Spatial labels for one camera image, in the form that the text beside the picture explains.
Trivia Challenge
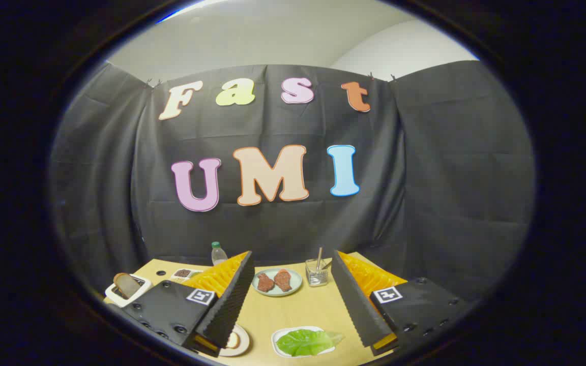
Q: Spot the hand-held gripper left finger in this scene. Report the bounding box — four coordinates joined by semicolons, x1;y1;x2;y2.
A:
120;251;255;356

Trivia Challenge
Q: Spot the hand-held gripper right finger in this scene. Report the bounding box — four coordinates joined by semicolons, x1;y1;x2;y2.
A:
331;250;477;356

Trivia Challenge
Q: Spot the green lettuce leaf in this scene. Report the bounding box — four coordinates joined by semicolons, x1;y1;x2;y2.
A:
276;329;345;357

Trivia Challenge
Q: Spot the white bread slice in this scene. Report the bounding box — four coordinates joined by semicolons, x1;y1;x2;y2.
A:
113;273;142;299

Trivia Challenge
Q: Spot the round cream plate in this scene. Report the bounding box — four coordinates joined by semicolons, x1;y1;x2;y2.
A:
219;324;250;357

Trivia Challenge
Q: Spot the white divided bean tray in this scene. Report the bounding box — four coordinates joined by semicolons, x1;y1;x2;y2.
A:
171;268;203;283

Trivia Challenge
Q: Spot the pale green oval plate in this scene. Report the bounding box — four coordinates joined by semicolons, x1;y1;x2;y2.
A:
252;268;303;297

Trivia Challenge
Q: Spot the white square plate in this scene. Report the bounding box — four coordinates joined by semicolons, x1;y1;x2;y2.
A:
272;326;337;358

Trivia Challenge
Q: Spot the cream toaster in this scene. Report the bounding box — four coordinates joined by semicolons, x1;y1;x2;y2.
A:
105;274;152;308

